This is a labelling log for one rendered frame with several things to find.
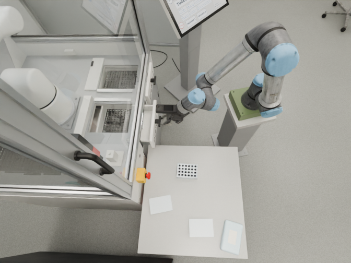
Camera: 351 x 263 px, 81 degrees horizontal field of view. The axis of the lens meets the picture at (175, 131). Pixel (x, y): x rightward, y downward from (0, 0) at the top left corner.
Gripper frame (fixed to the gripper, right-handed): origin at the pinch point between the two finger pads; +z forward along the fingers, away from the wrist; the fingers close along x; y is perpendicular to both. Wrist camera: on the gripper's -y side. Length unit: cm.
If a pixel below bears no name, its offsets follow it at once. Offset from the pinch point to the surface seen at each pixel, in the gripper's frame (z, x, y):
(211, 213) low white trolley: -5, -51, 34
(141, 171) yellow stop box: 5.2, -31.7, -6.7
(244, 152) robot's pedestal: 31, 12, 112
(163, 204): 9.5, -46.9, 10.7
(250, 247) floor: 34, -72, 111
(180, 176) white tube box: 2.6, -30.8, 17.4
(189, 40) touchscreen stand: 4, 86, 23
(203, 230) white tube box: -6, -59, 27
